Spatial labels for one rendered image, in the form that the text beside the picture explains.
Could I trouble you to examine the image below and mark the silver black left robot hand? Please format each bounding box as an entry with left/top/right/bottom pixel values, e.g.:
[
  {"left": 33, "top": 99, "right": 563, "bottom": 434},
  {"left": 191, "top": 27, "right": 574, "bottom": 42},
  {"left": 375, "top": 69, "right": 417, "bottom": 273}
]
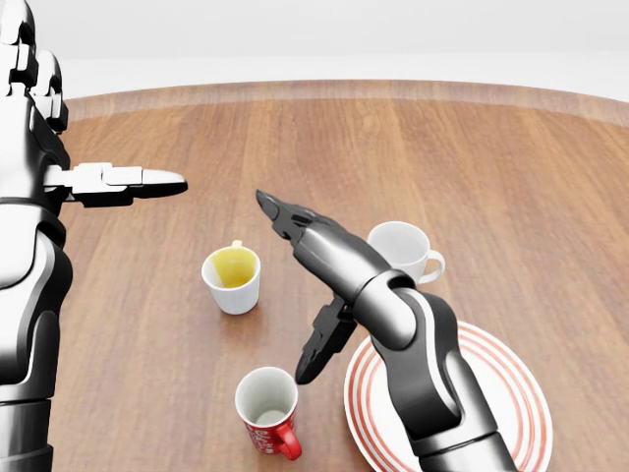
[{"left": 0, "top": 0, "right": 190, "bottom": 217}]

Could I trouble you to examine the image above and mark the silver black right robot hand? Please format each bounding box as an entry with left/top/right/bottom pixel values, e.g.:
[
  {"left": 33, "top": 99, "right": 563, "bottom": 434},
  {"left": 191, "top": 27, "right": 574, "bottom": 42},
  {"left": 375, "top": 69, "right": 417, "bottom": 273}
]
[{"left": 255, "top": 189, "right": 395, "bottom": 386}]

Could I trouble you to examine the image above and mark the plain white mug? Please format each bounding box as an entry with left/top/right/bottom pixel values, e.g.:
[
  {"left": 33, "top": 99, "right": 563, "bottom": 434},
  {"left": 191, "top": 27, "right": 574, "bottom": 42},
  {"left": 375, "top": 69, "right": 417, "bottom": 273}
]
[{"left": 367, "top": 220, "right": 447, "bottom": 287}]

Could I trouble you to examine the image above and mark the white mug with yellow inside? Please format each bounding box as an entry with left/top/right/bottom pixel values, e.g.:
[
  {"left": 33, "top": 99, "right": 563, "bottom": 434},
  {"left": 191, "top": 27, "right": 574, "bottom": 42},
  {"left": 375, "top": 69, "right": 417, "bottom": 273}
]
[{"left": 200, "top": 239, "right": 262, "bottom": 317}]

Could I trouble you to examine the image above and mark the red mug with white print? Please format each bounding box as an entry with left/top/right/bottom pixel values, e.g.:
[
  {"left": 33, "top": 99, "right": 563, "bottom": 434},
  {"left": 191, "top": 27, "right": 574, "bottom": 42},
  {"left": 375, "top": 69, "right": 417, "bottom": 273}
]
[{"left": 234, "top": 366, "right": 304, "bottom": 462}]

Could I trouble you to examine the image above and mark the white plate with red rings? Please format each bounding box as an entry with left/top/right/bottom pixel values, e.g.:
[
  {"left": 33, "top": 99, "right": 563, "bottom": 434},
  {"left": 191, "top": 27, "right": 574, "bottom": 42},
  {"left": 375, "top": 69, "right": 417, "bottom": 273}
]
[{"left": 342, "top": 321, "right": 555, "bottom": 472}]

